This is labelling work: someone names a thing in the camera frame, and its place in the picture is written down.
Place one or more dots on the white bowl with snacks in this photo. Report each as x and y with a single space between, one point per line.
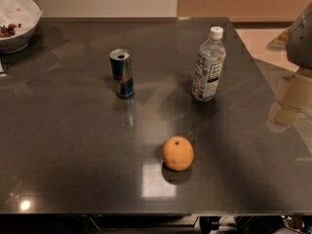
23 16

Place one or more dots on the orange fruit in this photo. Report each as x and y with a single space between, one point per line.
177 153

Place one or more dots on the clear plastic water bottle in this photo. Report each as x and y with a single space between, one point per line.
209 63

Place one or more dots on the blue silver energy drink can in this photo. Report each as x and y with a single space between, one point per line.
120 60

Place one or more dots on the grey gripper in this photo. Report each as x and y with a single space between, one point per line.
300 44

